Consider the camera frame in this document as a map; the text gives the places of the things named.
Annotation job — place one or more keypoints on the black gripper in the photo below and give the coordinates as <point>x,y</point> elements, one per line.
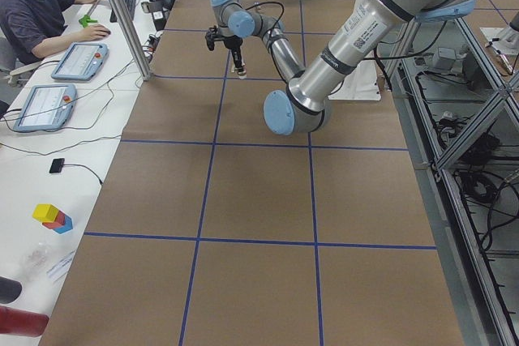
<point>233,42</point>

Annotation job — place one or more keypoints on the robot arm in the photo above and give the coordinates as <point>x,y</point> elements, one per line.
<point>303,106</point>

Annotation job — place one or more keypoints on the black keyboard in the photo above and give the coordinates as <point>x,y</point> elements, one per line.
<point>125,1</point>

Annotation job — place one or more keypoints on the green tool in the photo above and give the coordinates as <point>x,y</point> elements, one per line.
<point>86,20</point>

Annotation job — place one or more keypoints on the upper teach pendant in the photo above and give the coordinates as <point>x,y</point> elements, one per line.
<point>80,62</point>

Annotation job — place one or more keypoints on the teach pendant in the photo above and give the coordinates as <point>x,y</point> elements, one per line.
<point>80,62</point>
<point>47,108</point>

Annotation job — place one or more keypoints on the lower teach pendant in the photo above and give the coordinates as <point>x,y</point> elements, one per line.
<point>47,108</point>

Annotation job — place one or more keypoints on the seated person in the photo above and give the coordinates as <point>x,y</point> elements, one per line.
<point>35,28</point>

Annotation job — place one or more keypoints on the small black box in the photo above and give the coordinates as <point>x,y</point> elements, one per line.
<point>56,165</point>

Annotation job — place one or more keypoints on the blue wooden block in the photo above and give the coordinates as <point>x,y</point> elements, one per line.
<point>67,224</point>

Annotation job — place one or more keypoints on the red wooden block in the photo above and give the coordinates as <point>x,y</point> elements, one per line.
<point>55,222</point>

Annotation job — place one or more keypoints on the yellow wooden block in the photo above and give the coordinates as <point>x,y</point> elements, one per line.
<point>44,212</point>

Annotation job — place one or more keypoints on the black cylinder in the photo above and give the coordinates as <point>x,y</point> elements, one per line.
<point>10,290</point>

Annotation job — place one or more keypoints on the red cylinder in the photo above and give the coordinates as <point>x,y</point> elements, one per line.
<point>22,322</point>

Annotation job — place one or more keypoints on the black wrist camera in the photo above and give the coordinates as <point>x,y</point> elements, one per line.
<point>212,36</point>

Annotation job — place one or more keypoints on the aluminium frame post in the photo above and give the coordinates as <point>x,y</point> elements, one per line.
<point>128,30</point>

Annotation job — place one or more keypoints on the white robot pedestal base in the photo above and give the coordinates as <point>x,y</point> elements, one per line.
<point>361,84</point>

